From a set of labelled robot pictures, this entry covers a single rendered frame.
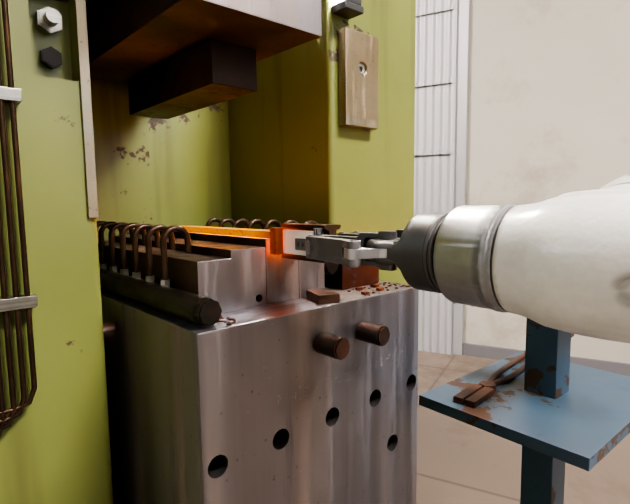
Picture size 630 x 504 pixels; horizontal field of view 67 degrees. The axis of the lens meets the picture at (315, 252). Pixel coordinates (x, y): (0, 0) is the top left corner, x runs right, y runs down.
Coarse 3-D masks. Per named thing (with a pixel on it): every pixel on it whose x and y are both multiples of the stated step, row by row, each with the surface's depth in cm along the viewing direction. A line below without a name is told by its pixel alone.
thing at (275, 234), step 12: (192, 228) 77; (204, 228) 74; (216, 228) 72; (228, 228) 71; (240, 228) 71; (276, 228) 59; (288, 228) 60; (300, 228) 58; (312, 228) 56; (324, 228) 54; (336, 228) 55; (276, 240) 60; (276, 252) 60
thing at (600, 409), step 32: (448, 384) 95; (512, 384) 95; (576, 384) 94; (608, 384) 94; (480, 416) 81; (512, 416) 81; (544, 416) 81; (576, 416) 80; (608, 416) 80; (544, 448) 72; (576, 448) 70; (608, 448) 72
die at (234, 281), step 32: (128, 256) 70; (160, 256) 61; (192, 256) 60; (224, 256) 58; (256, 256) 60; (192, 288) 55; (224, 288) 57; (256, 288) 60; (288, 288) 63; (320, 288) 67
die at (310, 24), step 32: (96, 0) 71; (128, 0) 62; (160, 0) 56; (192, 0) 52; (224, 0) 54; (256, 0) 57; (288, 0) 60; (320, 0) 64; (96, 32) 72; (128, 32) 63; (160, 32) 62; (192, 32) 62; (224, 32) 62; (256, 32) 62; (288, 32) 62; (320, 32) 64; (96, 64) 76; (128, 64) 76; (160, 64) 76
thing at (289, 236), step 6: (288, 234) 59; (294, 234) 58; (300, 234) 57; (306, 234) 56; (312, 234) 56; (288, 240) 59; (294, 240) 58; (288, 246) 59; (294, 246) 58; (288, 252) 59; (294, 252) 58; (300, 252) 58
